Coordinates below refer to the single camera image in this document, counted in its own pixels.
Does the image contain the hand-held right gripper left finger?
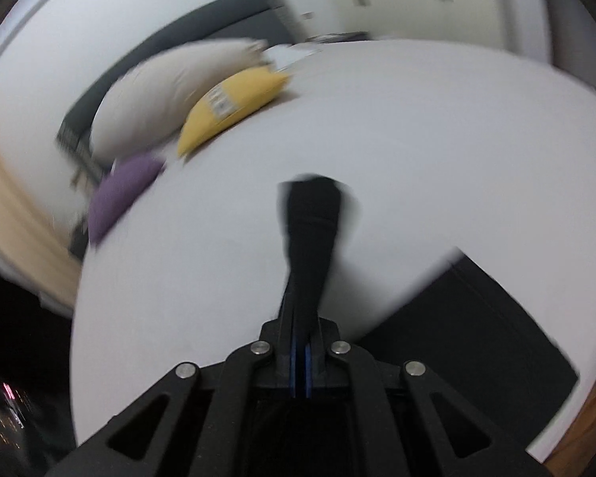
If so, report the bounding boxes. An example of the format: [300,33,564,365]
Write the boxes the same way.
[45,296,301,477]

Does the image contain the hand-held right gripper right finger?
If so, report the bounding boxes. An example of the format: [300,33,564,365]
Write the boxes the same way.
[300,308,552,477]

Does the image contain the black pants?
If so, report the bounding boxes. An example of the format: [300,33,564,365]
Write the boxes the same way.
[277,174,351,343]

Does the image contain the white bed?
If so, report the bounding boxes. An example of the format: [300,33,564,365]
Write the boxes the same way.
[70,39,596,463]

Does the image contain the purple pillow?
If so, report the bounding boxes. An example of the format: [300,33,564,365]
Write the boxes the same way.
[87,154,166,244]

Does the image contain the yellow pillow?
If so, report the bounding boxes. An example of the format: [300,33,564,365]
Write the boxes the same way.
[177,68,292,158]

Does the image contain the cream pillow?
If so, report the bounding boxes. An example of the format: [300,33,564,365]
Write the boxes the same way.
[89,39,269,161]

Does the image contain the dark grey headboard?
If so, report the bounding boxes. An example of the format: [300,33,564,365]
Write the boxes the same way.
[57,0,299,184]

